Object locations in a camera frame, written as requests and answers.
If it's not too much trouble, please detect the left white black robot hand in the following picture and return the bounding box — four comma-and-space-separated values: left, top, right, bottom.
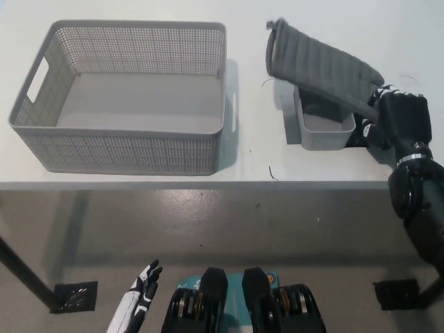
105, 259, 164, 333

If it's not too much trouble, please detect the large grey perforated basket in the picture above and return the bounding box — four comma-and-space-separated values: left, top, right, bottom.
6, 19, 228, 177

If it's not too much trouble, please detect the small grey perforated container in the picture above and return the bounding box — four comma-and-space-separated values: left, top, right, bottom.
292, 85, 357, 152

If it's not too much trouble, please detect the black teal robot torso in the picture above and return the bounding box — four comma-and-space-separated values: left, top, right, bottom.
161, 266, 327, 333

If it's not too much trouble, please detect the grey quilted oven glove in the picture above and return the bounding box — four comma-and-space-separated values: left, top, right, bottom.
265, 17, 386, 121

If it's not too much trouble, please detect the black table leg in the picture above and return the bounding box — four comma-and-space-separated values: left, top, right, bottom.
0, 237, 60, 311

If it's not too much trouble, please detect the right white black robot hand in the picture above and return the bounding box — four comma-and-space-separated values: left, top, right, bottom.
360, 84, 433, 164

